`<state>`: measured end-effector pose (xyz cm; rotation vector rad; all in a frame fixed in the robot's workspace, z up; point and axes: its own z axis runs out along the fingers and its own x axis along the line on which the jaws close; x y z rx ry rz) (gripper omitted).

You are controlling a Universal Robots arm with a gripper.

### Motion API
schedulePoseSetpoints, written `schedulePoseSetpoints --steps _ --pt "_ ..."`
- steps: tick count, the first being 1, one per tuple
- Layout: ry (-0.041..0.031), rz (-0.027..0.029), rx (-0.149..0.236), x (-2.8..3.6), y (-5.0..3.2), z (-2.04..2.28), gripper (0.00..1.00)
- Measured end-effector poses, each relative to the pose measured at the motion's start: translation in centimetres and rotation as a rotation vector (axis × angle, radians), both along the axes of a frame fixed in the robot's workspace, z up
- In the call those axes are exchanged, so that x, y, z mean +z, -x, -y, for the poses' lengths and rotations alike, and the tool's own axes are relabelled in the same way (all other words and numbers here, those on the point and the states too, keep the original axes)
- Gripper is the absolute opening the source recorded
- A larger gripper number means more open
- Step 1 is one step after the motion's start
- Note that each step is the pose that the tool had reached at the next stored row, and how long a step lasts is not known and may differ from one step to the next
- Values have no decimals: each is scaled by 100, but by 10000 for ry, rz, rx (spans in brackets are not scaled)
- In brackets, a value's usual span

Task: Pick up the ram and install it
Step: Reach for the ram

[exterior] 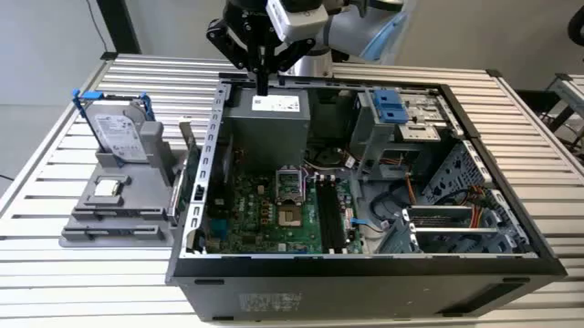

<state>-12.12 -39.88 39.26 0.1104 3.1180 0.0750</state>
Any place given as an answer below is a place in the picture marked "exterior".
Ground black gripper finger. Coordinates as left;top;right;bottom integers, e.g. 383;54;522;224
204;18;264;97
262;39;316;97

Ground black RAM slot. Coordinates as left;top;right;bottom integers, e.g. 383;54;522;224
316;176;333;254
333;176;346;254
322;176;337;254
326;176;342;254

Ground grey power supply unit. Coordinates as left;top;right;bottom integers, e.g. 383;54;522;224
223;87;312;172

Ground blue plastic drive latch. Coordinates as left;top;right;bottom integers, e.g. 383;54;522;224
371;90;407;124

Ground grey metal drive cage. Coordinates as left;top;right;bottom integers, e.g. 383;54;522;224
350;89;446;172

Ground blue disk carrier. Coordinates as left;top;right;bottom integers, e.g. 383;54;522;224
71;87;156;168

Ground silver hard disk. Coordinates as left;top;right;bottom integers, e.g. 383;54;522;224
85;100;153;161

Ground metal socket cover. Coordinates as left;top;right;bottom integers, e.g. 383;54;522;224
275;166;306;203

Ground thin locking lever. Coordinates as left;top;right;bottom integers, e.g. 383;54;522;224
299;169;316;206

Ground grey parts rack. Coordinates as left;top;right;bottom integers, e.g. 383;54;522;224
59;121;195;249

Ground CPU socket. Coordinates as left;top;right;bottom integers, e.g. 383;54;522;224
278;203;306;229

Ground silver CPU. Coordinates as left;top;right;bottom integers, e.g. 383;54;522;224
93;180;120;196

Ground green motherboard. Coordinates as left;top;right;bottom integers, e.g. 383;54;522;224
207;170;366;256

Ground perforated metal cage panel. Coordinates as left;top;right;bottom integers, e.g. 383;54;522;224
419;139;496;206

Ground grey metal disk bay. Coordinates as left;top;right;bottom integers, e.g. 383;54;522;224
378;204;533;256

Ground black PC case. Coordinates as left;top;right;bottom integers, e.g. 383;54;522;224
164;72;568;323

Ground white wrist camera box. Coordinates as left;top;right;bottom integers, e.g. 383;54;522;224
266;0;328;42

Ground black metal post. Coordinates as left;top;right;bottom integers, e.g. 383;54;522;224
93;0;143;55

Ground bundled power supply wires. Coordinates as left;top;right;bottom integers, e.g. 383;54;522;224
303;143;361;174

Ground thin orange wire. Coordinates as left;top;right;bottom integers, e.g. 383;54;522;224
403;171;417;206

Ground looped black cable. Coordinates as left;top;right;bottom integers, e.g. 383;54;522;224
370;189;410;225

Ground black cable with blue tab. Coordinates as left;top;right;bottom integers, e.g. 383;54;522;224
346;215;398;235

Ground red yellow power wires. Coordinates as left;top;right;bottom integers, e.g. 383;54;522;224
467;184;493;229

